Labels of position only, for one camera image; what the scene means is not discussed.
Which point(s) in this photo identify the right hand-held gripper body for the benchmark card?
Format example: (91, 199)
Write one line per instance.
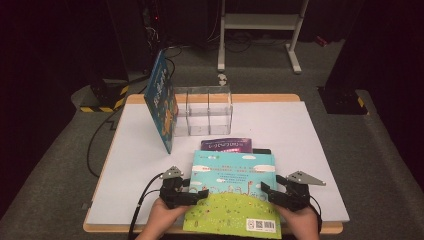
(295, 195)

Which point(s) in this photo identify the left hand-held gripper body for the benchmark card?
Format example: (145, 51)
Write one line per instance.
(173, 193)

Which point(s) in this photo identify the light blue green picture book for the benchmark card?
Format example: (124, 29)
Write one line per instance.
(233, 206)

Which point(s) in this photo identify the black notebook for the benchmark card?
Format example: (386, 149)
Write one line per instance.
(261, 151)

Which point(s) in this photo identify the purple book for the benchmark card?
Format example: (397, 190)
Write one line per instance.
(226, 145)

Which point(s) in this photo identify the clear acrylic book rack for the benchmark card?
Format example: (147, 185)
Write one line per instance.
(208, 111)

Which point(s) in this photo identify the dark blue picture book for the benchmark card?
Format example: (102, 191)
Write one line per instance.
(161, 100)

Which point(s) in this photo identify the person's left hand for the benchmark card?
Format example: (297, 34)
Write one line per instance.
(165, 218)

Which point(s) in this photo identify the person's right hand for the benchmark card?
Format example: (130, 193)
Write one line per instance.
(300, 221)

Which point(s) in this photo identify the white table mat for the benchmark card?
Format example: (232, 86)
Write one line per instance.
(133, 166)

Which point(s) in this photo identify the wooden table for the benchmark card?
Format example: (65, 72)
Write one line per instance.
(253, 97)

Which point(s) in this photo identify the black yellow striped stand base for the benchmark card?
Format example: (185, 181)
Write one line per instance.
(343, 101)
(105, 96)

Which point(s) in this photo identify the small white floor object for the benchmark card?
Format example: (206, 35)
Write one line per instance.
(222, 79)

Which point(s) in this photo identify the small red object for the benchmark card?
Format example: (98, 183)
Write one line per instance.
(321, 41)

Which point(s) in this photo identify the white metal stand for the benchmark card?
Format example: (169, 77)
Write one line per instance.
(260, 21)

